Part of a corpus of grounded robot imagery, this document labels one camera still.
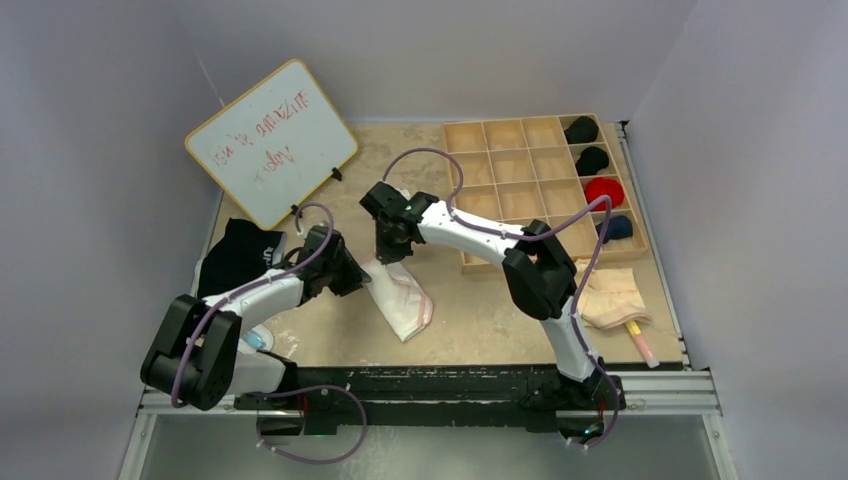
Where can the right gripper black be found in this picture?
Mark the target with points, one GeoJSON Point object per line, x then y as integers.
{"type": "Point", "coordinates": [385, 253]}

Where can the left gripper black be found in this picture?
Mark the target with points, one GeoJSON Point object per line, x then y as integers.
{"type": "Point", "coordinates": [353, 277]}

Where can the white underwear pink trim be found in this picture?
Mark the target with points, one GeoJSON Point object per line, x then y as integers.
{"type": "Point", "coordinates": [400, 299]}

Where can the white whiteboard yellow frame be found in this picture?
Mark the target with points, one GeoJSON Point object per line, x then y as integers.
{"type": "Point", "coordinates": [274, 145]}

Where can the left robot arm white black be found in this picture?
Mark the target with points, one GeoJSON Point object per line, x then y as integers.
{"type": "Point", "coordinates": [195, 356]}

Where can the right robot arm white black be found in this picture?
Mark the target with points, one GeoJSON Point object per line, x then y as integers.
{"type": "Point", "coordinates": [540, 274]}

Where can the black underwear white waistband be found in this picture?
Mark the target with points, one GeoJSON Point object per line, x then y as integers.
{"type": "Point", "coordinates": [241, 255]}

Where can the white blue patterned underwear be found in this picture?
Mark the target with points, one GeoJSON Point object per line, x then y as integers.
{"type": "Point", "coordinates": [259, 338]}

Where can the black rolled underwear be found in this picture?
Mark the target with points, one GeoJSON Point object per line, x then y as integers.
{"type": "Point", "coordinates": [591, 161]}
{"type": "Point", "coordinates": [582, 130]}

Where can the red rolled underwear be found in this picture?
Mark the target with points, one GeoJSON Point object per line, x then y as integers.
{"type": "Point", "coordinates": [605, 186]}

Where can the black rolled underwear back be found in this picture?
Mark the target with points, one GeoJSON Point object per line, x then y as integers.
{"type": "Point", "coordinates": [582, 130]}

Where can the navy blue rolled underwear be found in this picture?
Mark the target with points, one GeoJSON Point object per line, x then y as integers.
{"type": "Point", "coordinates": [618, 228]}

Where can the cream beige underwear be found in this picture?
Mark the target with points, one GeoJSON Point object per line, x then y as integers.
{"type": "Point", "coordinates": [611, 298]}

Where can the wooden compartment organizer tray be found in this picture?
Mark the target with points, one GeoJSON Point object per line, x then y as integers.
{"type": "Point", "coordinates": [516, 170]}

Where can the pink yellow marker pen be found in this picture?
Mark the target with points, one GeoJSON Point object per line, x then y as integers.
{"type": "Point", "coordinates": [641, 344]}

